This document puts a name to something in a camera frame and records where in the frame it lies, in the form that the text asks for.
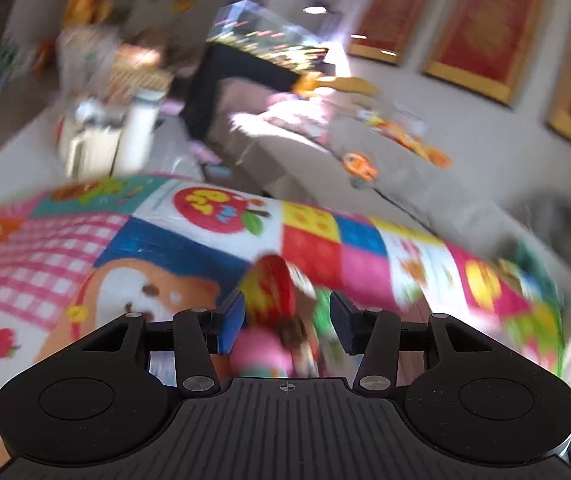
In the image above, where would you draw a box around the grey round cushion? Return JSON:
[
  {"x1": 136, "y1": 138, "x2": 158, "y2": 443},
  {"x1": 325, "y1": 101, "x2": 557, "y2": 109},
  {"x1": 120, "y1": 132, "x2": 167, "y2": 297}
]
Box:
[{"x1": 515, "y1": 187, "x2": 571, "y2": 256}]

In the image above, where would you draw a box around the green knitted cloth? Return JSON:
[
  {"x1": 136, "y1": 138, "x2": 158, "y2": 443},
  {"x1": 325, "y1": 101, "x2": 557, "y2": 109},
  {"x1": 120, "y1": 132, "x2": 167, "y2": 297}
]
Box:
[{"x1": 313, "y1": 287, "x2": 336, "y2": 356}]

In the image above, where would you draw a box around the beige sofa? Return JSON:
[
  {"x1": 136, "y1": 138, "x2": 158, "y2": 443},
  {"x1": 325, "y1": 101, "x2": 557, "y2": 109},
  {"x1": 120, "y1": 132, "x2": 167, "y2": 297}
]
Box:
[{"x1": 210, "y1": 80, "x2": 571, "y2": 291}]

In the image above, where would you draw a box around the colourful printed blanket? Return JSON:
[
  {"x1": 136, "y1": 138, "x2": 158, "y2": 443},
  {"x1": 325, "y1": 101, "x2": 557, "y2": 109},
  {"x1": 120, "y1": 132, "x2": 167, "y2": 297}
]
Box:
[{"x1": 0, "y1": 172, "x2": 566, "y2": 480}]

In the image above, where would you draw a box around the black aquarium stand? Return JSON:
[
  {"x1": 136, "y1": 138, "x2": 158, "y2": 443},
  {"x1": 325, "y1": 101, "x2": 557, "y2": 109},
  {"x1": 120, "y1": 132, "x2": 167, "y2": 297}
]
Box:
[{"x1": 182, "y1": 42, "x2": 301, "y2": 141}]

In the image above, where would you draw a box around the pink round toy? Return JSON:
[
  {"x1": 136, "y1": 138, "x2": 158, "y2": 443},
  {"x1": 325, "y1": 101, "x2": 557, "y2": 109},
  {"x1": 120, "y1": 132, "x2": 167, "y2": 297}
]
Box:
[{"x1": 230, "y1": 327, "x2": 293, "y2": 378}]

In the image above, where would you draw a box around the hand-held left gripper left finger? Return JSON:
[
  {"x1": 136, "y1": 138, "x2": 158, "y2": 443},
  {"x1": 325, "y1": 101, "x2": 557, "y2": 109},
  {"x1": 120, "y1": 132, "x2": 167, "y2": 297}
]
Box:
[{"x1": 68, "y1": 290, "x2": 246, "y2": 396}]

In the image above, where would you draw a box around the yellow orange decoration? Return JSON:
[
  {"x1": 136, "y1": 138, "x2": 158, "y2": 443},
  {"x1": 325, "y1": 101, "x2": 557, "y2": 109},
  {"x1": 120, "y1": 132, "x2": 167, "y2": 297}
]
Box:
[{"x1": 62, "y1": 0, "x2": 113, "y2": 28}]

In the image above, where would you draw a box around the glass aquarium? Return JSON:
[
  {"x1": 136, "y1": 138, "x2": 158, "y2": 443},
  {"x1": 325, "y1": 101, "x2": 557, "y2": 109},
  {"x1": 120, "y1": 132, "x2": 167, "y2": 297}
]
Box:
[{"x1": 205, "y1": 0, "x2": 329, "y2": 78}]

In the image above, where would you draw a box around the row of small orange toys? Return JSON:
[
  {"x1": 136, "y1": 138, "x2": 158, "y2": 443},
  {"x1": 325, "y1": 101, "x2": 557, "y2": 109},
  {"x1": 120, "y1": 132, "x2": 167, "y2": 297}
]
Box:
[{"x1": 360, "y1": 110, "x2": 453, "y2": 171}]

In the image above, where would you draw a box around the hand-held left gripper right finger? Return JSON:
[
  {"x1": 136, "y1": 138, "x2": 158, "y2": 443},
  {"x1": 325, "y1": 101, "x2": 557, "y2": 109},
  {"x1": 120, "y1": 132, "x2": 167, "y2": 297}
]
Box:
[{"x1": 329, "y1": 290, "x2": 503, "y2": 396}]

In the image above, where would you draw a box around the orange toy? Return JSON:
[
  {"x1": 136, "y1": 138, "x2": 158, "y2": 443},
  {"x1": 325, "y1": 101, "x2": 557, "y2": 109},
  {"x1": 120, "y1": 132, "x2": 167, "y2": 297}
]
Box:
[{"x1": 340, "y1": 152, "x2": 379, "y2": 183}]

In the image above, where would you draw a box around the red and yellow toy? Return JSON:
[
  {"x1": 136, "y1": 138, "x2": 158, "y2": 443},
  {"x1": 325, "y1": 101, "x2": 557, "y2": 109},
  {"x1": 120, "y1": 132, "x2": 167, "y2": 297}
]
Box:
[{"x1": 240, "y1": 255, "x2": 296, "y2": 331}]

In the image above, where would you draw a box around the pink object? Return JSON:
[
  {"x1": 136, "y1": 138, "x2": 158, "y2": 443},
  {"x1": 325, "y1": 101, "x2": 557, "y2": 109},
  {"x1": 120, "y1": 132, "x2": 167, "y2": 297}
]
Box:
[{"x1": 188, "y1": 140, "x2": 221, "y2": 166}]

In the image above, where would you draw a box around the pink cloth pile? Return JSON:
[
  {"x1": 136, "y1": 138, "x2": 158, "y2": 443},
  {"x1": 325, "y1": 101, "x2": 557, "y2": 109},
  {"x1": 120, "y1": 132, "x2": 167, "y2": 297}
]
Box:
[{"x1": 230, "y1": 87, "x2": 346, "y2": 141}]

